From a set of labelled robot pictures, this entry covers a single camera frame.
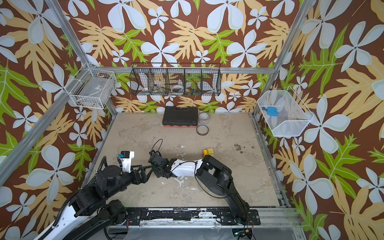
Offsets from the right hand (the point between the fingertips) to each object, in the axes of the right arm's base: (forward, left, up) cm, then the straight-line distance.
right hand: (156, 166), depth 90 cm
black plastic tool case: (+41, -9, +2) cm, 42 cm away
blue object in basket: (+23, -69, +24) cm, 77 cm away
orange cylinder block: (+8, -31, +3) cm, 32 cm away
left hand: (-9, -1, +21) cm, 22 cm away
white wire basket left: (+34, +36, +34) cm, 60 cm away
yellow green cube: (+7, -34, +6) cm, 35 cm away
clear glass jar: (+41, -32, -1) cm, 52 cm away
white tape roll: (+45, -13, +25) cm, 53 cm away
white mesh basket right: (+20, -75, +25) cm, 82 cm away
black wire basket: (+48, -10, +30) cm, 58 cm away
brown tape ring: (+29, -30, -1) cm, 42 cm away
